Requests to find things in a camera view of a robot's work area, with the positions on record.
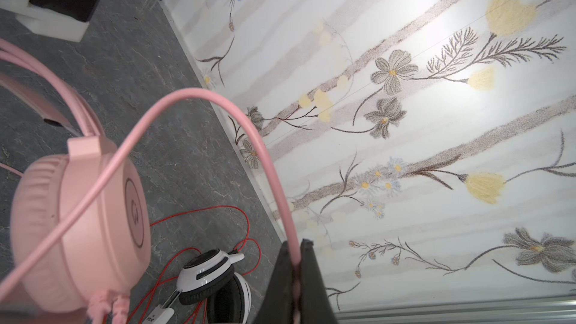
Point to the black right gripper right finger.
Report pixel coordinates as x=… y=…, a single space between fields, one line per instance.
x=314 y=305

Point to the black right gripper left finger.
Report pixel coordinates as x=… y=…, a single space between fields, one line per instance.
x=277 y=306

